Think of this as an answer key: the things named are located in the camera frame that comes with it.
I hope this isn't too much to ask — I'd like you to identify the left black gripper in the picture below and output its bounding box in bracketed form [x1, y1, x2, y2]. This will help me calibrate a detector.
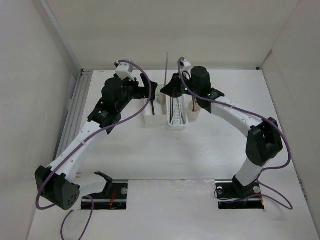
[116, 74, 157, 112]

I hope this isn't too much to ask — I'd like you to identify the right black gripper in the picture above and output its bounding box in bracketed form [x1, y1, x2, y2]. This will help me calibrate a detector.
[160, 72, 200, 98]

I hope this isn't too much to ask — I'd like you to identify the black chopstick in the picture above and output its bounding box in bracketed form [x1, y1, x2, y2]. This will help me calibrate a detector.
[171, 98, 179, 125]
[169, 97, 173, 124]

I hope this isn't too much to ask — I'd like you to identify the beige plastic spoon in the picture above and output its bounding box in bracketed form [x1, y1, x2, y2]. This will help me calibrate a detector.
[157, 93, 167, 115]

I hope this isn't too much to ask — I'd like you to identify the brown wooden fork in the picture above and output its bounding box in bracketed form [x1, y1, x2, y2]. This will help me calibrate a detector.
[192, 98, 198, 112]

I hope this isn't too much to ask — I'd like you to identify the black plastic spoon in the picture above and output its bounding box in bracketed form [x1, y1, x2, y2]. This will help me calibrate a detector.
[150, 100, 155, 116]

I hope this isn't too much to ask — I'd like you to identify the silver metal chopstick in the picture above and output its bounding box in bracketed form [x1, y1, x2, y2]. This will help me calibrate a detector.
[162, 52, 169, 105]

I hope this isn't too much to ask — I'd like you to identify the light wooden chopstick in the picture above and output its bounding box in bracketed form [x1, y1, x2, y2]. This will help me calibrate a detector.
[168, 97, 172, 125]

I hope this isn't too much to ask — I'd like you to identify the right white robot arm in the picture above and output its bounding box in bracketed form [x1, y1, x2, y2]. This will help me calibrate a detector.
[160, 66, 283, 199]

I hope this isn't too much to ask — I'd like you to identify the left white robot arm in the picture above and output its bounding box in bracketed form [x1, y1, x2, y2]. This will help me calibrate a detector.
[35, 74, 158, 211]

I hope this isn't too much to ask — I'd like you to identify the white perforated tray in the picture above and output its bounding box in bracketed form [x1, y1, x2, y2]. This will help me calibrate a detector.
[166, 96, 188, 131]

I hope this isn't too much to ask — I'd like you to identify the white paper cup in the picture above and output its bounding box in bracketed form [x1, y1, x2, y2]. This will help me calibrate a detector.
[187, 101, 202, 122]

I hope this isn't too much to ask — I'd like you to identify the white square box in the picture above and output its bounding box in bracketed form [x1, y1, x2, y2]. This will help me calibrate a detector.
[143, 84, 168, 126]

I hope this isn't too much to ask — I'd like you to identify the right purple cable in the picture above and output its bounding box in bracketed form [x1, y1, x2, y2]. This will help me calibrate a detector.
[177, 57, 294, 210]

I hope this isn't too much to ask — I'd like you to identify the purple cable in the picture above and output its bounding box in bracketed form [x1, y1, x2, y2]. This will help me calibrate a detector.
[36, 59, 154, 240]
[177, 57, 294, 210]

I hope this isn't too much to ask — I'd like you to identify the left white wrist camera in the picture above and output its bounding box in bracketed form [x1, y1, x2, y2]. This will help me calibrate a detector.
[114, 61, 135, 81]

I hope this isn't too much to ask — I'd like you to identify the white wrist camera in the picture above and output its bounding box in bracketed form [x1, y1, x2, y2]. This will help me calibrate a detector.
[179, 57, 192, 69]
[114, 61, 135, 81]

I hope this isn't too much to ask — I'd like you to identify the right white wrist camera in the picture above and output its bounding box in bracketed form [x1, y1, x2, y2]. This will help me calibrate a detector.
[179, 57, 192, 69]

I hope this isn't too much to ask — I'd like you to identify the aluminium rail frame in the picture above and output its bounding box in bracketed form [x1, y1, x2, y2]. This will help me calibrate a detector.
[54, 69, 93, 158]

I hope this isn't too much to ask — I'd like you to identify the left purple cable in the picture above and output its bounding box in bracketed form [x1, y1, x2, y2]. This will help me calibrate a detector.
[36, 59, 154, 240]

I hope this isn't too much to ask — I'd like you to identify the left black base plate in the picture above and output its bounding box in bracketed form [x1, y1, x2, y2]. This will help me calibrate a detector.
[80, 180, 129, 210]

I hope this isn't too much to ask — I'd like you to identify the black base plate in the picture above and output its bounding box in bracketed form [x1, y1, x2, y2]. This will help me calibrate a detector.
[214, 180, 265, 210]
[80, 180, 129, 210]

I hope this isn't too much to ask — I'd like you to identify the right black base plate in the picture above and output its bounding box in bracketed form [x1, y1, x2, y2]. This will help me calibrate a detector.
[214, 180, 265, 210]

